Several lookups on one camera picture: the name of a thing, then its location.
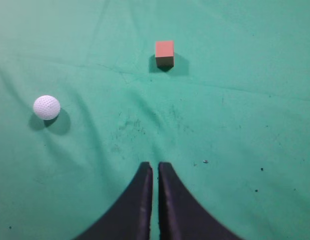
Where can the white golf ball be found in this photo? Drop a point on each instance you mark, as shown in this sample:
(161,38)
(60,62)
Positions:
(46,107)

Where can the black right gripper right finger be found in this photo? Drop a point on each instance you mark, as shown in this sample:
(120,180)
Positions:
(181,217)

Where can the red cube block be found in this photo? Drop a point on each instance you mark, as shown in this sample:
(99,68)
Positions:
(164,53)

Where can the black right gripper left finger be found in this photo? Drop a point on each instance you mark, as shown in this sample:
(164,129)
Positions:
(129,217)

